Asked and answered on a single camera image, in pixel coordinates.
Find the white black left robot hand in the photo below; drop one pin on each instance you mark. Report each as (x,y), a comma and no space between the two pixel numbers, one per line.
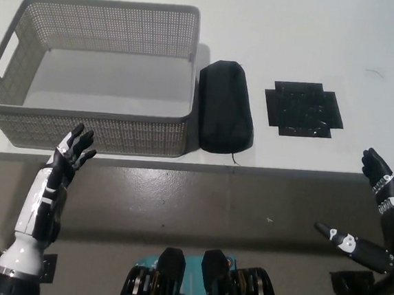
(37,202)

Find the black fabric pencil case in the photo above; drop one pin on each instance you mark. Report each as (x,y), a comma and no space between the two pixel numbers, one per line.
(226,112)

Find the grey perforated plastic basket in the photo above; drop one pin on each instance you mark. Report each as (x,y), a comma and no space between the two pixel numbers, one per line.
(92,126)

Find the black tape patch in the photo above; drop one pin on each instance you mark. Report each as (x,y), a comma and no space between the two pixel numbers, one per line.
(302,110)

